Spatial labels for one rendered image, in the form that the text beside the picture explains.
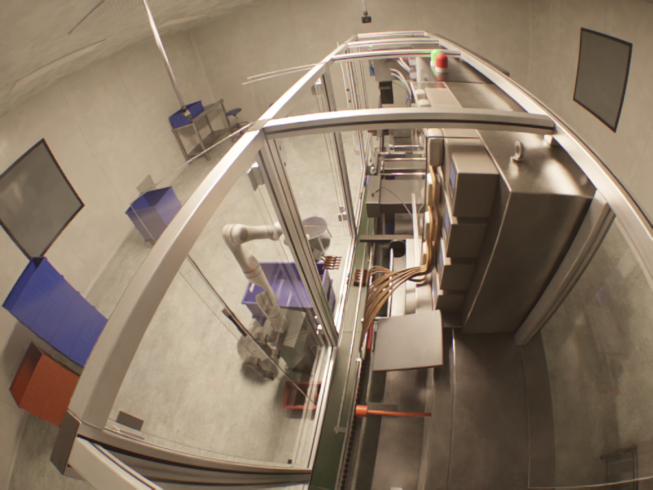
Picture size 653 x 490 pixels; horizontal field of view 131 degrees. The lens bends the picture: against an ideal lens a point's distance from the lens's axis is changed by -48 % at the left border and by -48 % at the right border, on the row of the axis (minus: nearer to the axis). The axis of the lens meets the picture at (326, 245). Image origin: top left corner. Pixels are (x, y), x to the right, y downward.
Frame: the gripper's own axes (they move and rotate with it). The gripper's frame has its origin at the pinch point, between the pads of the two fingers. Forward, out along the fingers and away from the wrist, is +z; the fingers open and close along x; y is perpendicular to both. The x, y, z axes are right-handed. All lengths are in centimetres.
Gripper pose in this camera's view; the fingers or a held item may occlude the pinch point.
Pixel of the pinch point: (330, 262)
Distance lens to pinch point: 160.2
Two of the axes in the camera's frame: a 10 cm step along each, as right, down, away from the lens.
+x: -2.2, 6.9, -6.9
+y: -5.6, 4.9, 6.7
